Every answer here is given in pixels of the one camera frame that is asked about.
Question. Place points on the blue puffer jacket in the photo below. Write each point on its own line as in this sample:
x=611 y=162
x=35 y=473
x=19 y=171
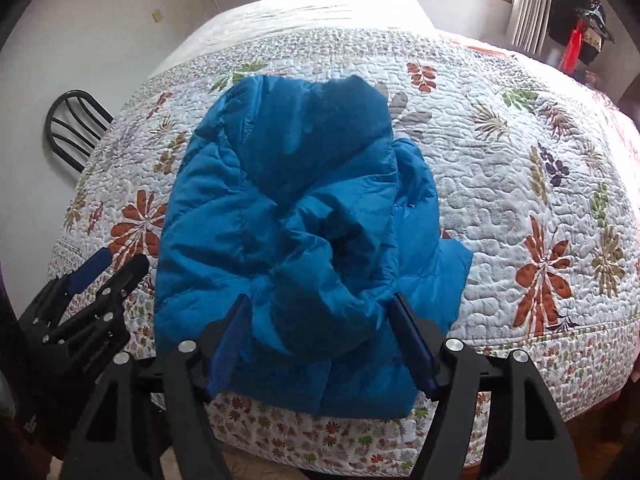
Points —
x=280 y=220

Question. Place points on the white window curtain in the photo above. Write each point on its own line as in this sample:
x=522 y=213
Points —
x=530 y=5

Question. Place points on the floral quilted bed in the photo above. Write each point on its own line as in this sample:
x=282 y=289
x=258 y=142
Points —
x=500 y=185

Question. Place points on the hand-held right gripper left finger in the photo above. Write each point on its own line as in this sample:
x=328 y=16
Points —
x=225 y=355

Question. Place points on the red hanging garment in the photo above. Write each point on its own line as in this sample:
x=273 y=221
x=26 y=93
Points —
x=570 y=50

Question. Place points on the black and red bag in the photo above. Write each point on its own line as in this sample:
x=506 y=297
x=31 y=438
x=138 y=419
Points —
x=570 y=5

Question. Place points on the beige wall outlet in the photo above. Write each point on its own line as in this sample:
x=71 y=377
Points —
x=157 y=16

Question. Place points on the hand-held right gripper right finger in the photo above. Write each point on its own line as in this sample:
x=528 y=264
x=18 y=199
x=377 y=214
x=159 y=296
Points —
x=415 y=340

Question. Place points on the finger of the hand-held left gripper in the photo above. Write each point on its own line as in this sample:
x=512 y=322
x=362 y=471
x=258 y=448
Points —
x=92 y=270
x=125 y=277

